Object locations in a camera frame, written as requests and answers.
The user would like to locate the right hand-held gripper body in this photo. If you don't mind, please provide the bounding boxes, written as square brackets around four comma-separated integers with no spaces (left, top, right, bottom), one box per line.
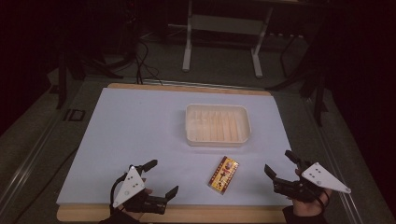
[272,160,352,203]

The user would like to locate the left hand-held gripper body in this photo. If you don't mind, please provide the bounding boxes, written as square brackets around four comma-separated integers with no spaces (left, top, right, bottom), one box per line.
[112,165,168,216]

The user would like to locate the red and yellow snack packet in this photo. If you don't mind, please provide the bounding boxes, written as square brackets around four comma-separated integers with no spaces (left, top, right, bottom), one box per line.
[207,155,240,196]

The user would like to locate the white plastic tray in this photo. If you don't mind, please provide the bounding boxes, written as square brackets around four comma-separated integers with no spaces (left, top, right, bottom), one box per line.
[185,103,252,148]

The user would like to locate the person's left hand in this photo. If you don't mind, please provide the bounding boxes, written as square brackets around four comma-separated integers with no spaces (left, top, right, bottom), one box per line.
[123,188,154,221]

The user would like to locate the person's right hand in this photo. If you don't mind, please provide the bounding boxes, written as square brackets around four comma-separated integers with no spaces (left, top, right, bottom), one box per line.
[291,187,333,217]

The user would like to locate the pale blue table mat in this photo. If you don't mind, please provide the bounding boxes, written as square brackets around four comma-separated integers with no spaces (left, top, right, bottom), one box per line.
[56,87,294,207]

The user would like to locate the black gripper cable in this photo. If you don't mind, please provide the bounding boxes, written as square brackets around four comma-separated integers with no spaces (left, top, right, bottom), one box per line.
[108,173,128,216]

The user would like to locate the aluminium rail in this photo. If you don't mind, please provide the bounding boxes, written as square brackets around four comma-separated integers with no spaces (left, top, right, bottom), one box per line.
[0,116,64,208]
[303,97,363,224]

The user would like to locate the black floor cables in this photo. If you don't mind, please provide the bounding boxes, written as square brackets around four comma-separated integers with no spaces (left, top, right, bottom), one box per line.
[134,38,163,86]

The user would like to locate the white metal table frame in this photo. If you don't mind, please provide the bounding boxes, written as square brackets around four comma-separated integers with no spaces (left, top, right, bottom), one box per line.
[181,0,276,79]

